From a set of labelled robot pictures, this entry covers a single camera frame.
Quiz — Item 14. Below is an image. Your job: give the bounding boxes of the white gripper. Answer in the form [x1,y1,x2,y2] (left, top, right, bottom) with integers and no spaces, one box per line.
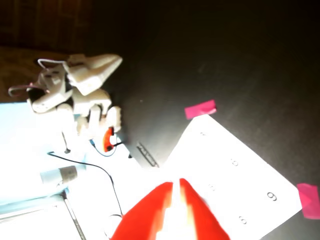
[65,53,124,97]

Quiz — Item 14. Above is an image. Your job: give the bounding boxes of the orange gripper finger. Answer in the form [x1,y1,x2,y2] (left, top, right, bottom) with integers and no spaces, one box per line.
[178,177,231,240]
[109,181,174,240]

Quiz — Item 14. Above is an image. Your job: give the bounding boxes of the white numbered grid paper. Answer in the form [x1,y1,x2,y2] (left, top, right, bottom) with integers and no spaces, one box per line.
[159,114,302,240]

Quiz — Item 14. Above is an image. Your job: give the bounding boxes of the orange table clamp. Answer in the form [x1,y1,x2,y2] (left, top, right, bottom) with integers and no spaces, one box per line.
[103,127,118,152]

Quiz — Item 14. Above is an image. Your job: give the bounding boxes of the white paper coffee cup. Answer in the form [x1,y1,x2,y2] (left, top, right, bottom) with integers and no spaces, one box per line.
[39,165,79,186]

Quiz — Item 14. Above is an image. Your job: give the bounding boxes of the pink tape piece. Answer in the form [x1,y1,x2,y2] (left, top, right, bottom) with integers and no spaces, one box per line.
[184,99,217,120]
[296,182,320,220]

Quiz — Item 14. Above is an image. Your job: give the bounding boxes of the thick black power cord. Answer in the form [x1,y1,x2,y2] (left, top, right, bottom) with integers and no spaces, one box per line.
[47,151,125,218]

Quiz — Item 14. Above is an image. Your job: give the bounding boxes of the thin blue wire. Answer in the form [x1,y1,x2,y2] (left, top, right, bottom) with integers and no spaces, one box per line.
[89,139,116,157]

